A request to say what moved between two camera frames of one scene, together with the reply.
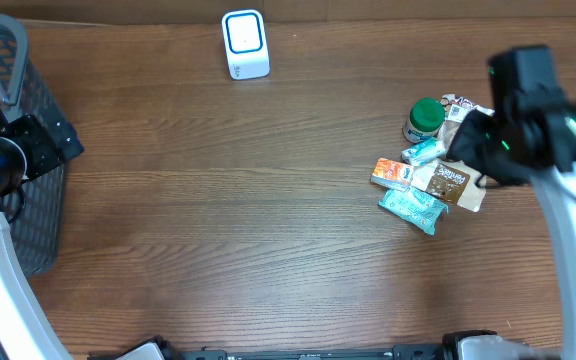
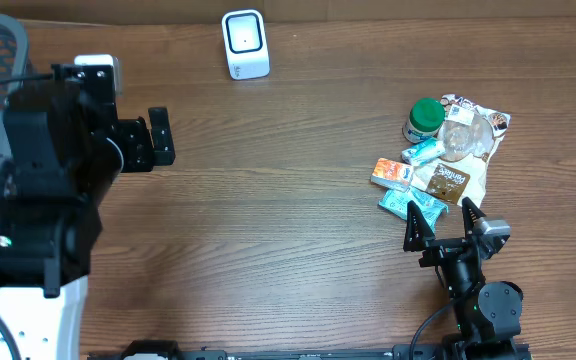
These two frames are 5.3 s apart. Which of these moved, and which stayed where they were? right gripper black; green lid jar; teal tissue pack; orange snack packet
Moved: right gripper black
Stayed: teal tissue pack; green lid jar; orange snack packet
